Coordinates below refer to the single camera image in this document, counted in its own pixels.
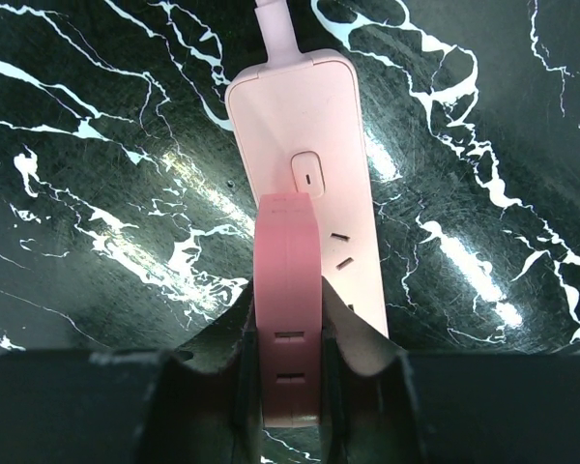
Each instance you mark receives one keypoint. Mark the pink power strip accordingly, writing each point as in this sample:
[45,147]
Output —
[298,124]

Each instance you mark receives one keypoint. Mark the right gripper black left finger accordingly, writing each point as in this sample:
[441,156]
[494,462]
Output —
[197,403]

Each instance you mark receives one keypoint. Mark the pink square plug adapter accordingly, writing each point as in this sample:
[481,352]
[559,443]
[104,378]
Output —
[287,299]

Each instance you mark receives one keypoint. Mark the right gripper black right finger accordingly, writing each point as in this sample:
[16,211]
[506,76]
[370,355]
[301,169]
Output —
[382,404]

